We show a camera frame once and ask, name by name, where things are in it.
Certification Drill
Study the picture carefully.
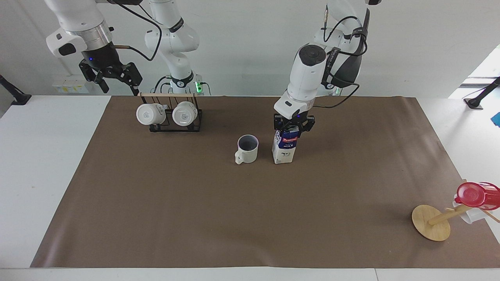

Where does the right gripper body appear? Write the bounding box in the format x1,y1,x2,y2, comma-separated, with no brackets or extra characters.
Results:
81,41,125,74

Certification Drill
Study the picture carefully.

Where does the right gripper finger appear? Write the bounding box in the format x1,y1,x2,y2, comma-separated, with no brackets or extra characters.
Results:
79,60,110,94
111,62,143,96

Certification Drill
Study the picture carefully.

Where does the wooden mug tree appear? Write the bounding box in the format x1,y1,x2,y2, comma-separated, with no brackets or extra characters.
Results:
411,201,500,242

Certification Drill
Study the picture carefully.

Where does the black wire cup rack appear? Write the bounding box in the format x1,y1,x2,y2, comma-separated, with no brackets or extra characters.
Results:
139,92,204,133

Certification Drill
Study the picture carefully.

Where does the black cable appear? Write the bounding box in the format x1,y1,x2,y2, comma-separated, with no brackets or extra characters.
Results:
323,5,370,57
312,80,360,109
111,0,163,62

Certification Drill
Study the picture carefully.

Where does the red cup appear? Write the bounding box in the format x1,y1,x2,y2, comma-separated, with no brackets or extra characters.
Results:
454,181,500,212

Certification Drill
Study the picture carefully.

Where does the white mug with dark inside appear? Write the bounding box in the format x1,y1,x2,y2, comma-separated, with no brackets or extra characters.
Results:
234,135,259,165

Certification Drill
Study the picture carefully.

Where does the white wall socket strip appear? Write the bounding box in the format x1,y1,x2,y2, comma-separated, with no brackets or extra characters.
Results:
52,80,90,94

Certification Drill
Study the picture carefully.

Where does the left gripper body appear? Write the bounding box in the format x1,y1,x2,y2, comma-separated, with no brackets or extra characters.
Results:
281,112,311,128

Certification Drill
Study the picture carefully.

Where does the blue and white milk carton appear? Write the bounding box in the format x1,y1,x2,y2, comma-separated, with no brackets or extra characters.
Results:
271,125,301,165

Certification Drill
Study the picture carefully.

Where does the black stand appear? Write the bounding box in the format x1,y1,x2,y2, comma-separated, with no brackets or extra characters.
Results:
463,76,500,110
0,74,32,106

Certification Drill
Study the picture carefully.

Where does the clear white cup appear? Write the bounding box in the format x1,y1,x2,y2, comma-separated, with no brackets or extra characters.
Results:
452,200,487,224

